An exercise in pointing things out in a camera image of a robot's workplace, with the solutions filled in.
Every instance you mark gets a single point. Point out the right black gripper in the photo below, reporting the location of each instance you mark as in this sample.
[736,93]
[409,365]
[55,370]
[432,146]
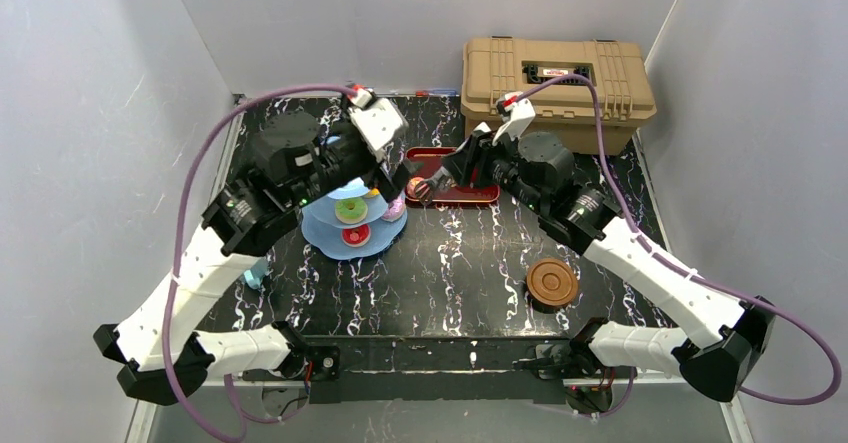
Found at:
[465,164]

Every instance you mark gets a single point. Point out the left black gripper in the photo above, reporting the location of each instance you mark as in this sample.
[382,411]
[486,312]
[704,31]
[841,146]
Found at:
[382,167]

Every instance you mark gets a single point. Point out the pink sugared cake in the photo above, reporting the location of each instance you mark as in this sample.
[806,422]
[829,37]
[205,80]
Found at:
[417,187]

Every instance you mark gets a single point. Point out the purple glazed donut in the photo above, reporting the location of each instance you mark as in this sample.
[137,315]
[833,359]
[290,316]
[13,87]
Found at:
[395,210]

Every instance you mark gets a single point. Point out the red rectangular tray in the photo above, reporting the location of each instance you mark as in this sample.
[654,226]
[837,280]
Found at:
[430,160]

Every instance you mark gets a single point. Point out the green glazed donut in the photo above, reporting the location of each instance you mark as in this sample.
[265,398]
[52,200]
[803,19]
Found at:
[350,211]

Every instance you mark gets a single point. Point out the red glazed donut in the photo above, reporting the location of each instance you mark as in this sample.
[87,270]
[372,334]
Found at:
[357,236]

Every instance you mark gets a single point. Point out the blue three-tier cake stand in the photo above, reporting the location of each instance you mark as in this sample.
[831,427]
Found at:
[322,230]

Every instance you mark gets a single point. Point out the silver metal tongs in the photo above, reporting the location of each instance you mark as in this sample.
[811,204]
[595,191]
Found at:
[439,182]

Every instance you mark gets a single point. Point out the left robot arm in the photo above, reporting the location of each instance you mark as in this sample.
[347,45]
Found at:
[162,352]

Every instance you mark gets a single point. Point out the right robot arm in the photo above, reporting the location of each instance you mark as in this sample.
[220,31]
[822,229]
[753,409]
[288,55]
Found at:
[717,339]

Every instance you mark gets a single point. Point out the red blue pen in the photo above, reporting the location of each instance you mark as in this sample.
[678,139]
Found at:
[436,92]

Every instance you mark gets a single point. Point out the tan plastic toolbox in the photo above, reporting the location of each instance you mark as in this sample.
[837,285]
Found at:
[602,98]

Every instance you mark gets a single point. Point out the round brown wooden box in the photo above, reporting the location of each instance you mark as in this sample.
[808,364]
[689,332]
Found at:
[551,285]

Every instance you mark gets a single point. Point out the light blue cup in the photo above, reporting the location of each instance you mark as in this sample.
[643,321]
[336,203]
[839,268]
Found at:
[254,276]

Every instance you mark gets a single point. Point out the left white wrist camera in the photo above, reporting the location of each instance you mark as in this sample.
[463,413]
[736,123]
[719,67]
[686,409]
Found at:
[379,125]

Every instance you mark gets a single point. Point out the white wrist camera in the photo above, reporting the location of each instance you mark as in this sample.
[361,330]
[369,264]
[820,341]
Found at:
[519,115]
[379,125]

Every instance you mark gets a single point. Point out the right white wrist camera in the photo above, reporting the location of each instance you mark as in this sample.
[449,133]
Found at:
[519,115]

